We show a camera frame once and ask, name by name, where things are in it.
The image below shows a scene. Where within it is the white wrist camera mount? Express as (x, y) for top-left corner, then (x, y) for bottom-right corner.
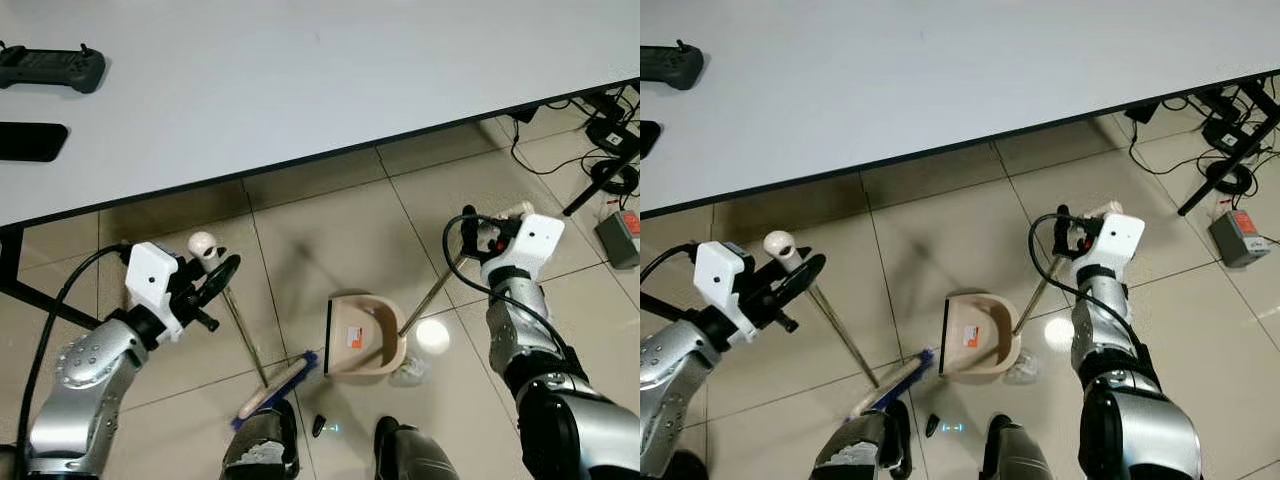
(480, 213), (567, 288)
(1085, 212), (1147, 288)
(694, 240), (757, 319)
(125, 242), (182, 317)

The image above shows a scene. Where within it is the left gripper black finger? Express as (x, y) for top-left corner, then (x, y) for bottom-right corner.
(775, 253), (828, 309)
(199, 254), (244, 310)

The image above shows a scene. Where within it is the grey power box red label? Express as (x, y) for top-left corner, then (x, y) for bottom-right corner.
(1208, 208), (1273, 269)
(596, 210), (641, 271)

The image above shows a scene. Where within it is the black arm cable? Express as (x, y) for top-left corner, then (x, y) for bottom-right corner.
(442, 212), (571, 366)
(640, 243), (701, 286)
(1028, 212), (1151, 361)
(12, 243), (133, 480)

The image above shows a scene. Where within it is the beige dustpan with metal handle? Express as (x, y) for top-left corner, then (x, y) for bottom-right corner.
(323, 200), (538, 388)
(938, 200), (1123, 379)

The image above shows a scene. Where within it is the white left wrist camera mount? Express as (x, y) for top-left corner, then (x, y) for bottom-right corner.
(694, 240), (757, 319)
(125, 242), (182, 317)

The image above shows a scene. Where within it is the black power brick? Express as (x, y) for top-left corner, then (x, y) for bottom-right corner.
(1200, 118), (1249, 153)
(585, 118), (629, 153)

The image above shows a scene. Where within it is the coiled black cable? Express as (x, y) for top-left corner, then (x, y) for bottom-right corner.
(1203, 160), (1258, 198)
(590, 158), (641, 198)

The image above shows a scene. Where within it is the beige broom with blue bristles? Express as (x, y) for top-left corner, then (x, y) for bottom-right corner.
(763, 230), (938, 421)
(188, 231), (321, 433)

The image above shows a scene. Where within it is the robot left leg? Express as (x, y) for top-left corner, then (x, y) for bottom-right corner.
(220, 398), (301, 480)
(808, 408), (913, 480)

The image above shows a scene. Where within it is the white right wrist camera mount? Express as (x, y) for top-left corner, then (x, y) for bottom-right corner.
(480, 213), (567, 288)
(1085, 212), (1147, 288)

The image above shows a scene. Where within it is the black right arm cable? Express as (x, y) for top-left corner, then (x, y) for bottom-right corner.
(442, 212), (571, 366)
(1028, 212), (1151, 361)

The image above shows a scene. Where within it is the black handheld controller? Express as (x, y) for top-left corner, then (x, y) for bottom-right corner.
(0, 42), (107, 95)
(640, 40), (705, 92)

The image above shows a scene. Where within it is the crumpled clear plastic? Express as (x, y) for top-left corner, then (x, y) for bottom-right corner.
(1003, 352), (1043, 386)
(392, 355), (433, 388)

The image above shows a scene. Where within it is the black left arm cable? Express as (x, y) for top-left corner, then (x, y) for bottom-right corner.
(12, 243), (133, 480)
(640, 243), (701, 286)

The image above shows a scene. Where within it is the black slanted table leg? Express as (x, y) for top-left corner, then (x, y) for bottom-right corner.
(1177, 78), (1280, 218)
(562, 80), (641, 218)

